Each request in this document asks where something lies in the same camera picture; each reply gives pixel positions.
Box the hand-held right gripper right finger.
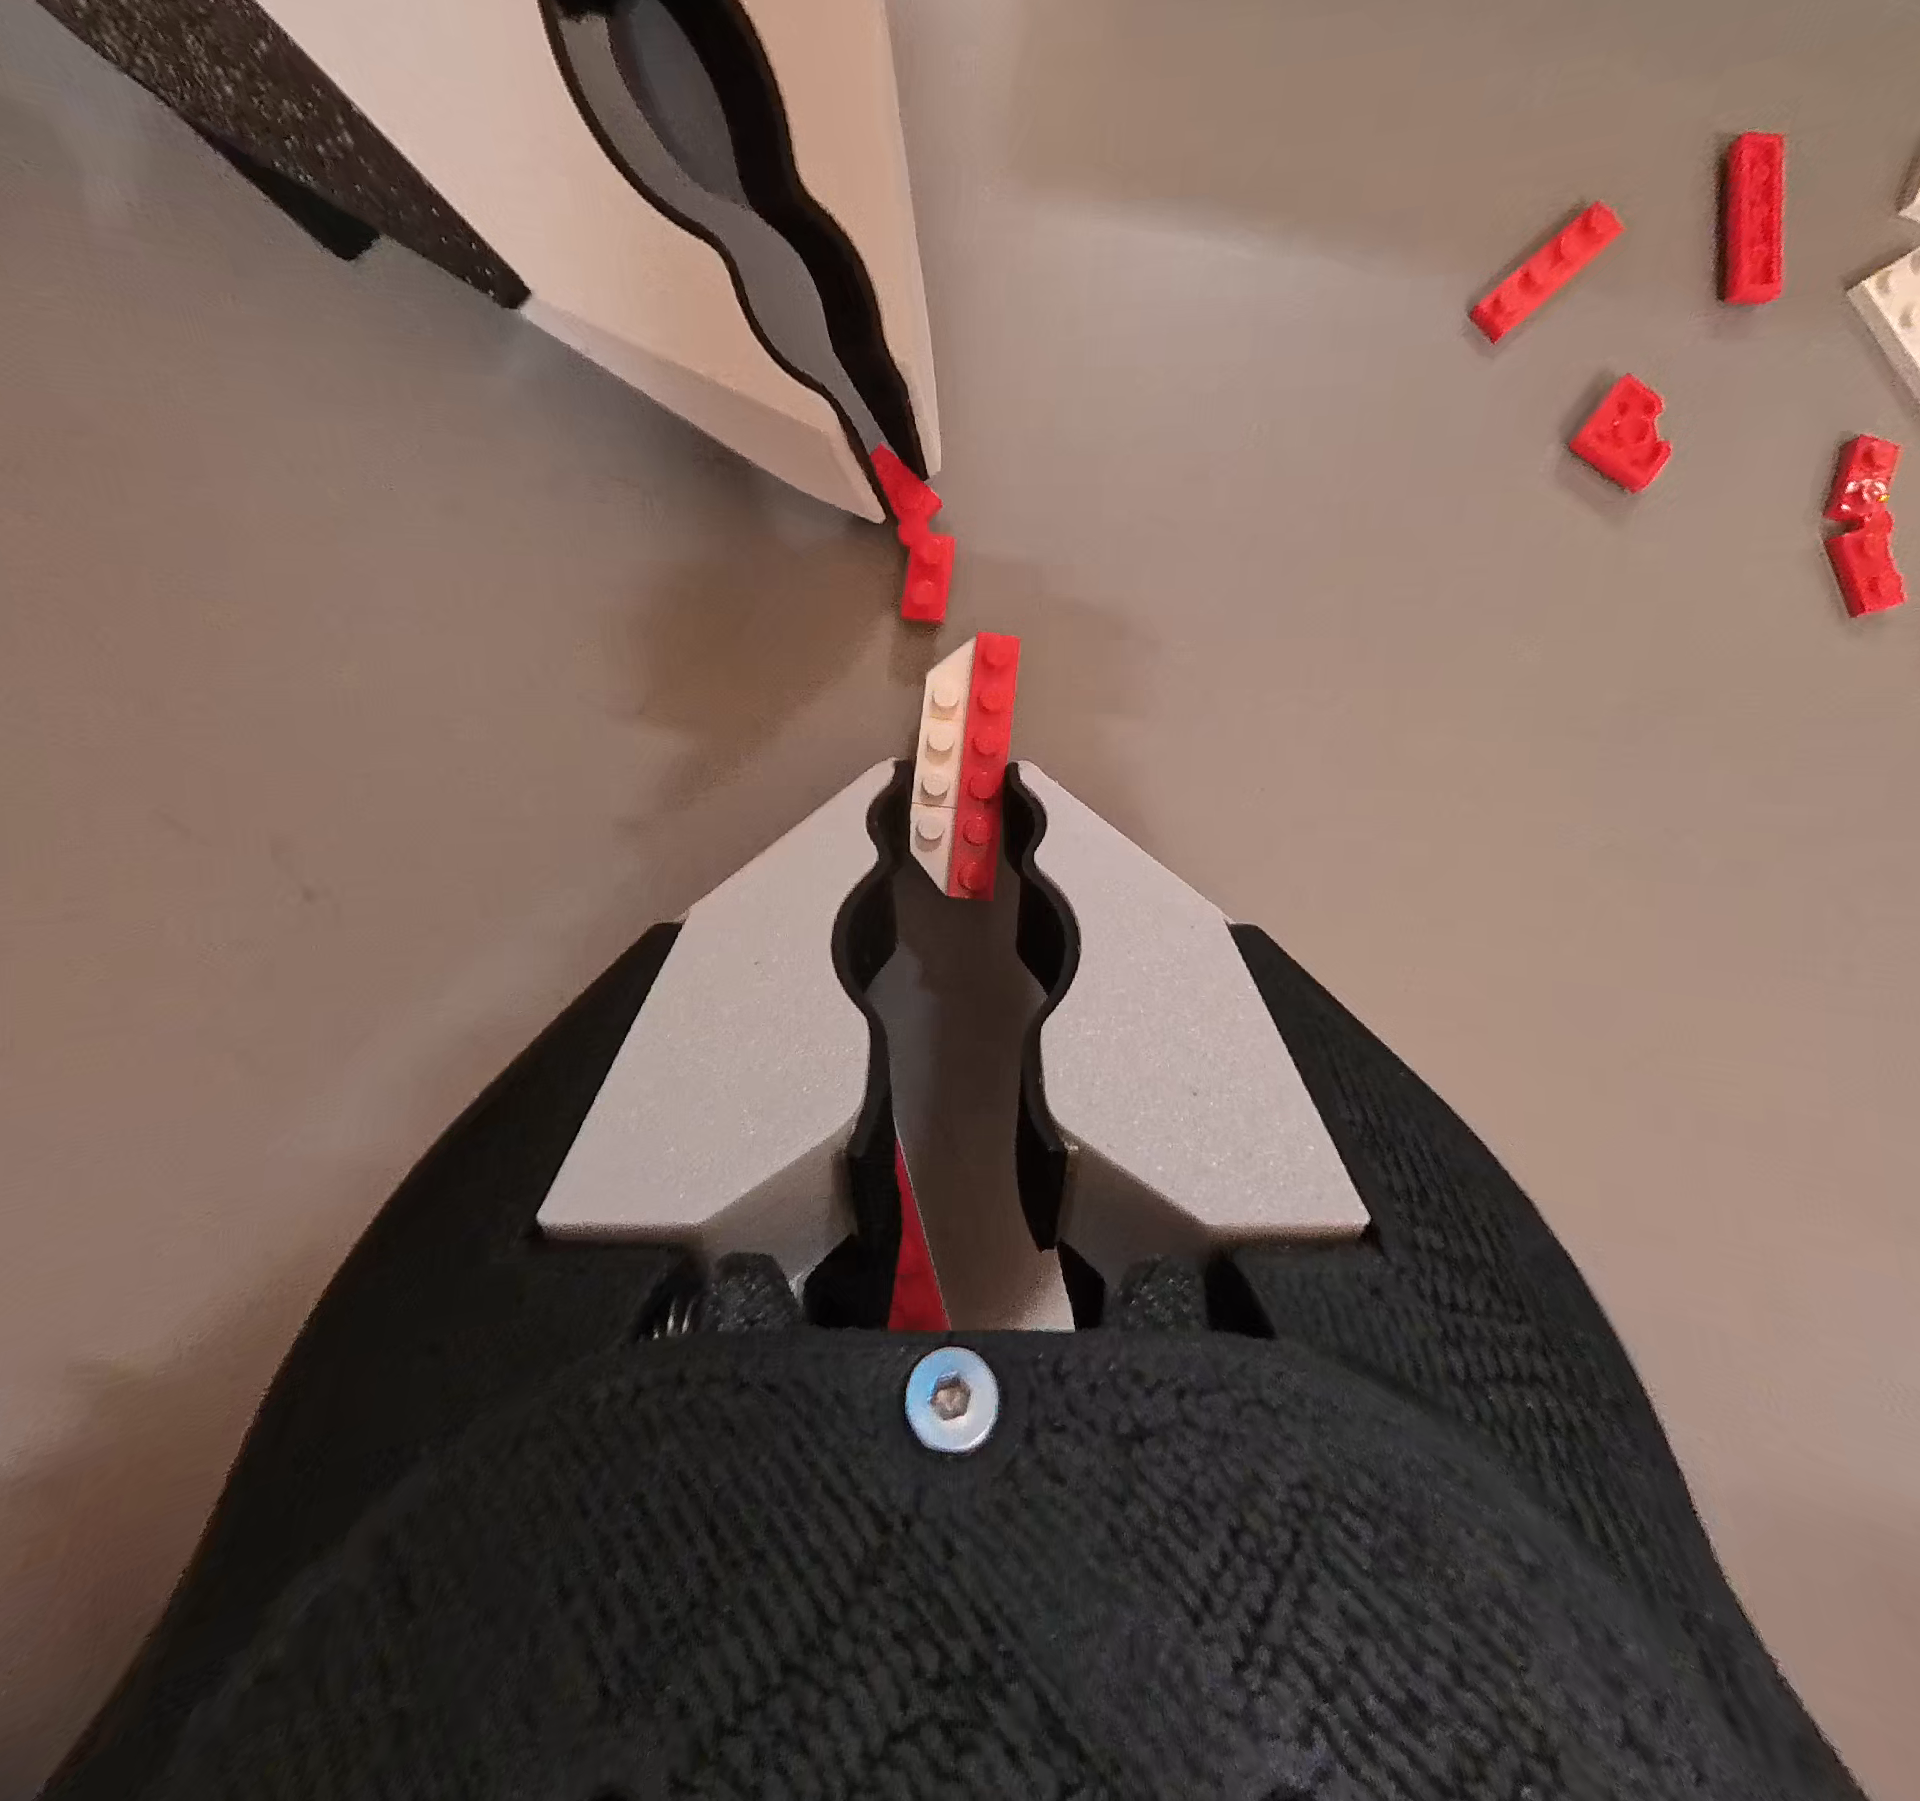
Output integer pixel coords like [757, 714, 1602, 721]
[1000, 759, 1377, 1254]

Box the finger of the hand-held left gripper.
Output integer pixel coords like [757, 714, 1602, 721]
[142, 0, 889, 525]
[510, 0, 943, 477]

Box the red and white lego assembly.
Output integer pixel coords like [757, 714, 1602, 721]
[886, 632, 1076, 1335]

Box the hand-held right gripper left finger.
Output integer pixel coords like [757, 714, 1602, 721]
[534, 757, 920, 1281]

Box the red lego plate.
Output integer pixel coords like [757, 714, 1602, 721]
[1467, 199, 1628, 344]
[1716, 131, 1787, 307]

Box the red angled lego piece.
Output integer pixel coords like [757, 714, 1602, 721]
[1821, 430, 1907, 619]
[872, 442, 960, 628]

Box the red notched lego corner piece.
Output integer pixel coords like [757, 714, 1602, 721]
[1570, 371, 1677, 494]

